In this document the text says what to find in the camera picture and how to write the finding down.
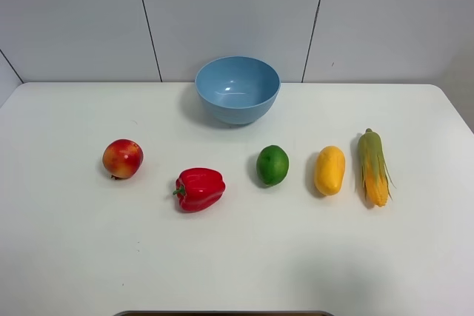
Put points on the green lime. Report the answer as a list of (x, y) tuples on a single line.
[(272, 165)]

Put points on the yellow mango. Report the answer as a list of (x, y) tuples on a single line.
[(329, 170)]

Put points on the red yellow pomegranate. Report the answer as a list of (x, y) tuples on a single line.
[(122, 159)]

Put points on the light blue bowl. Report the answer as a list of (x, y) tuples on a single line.
[(237, 90)]

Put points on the red bell pepper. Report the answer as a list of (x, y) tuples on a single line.
[(198, 188)]

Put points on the corn cob with husk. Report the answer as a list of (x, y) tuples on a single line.
[(375, 178)]

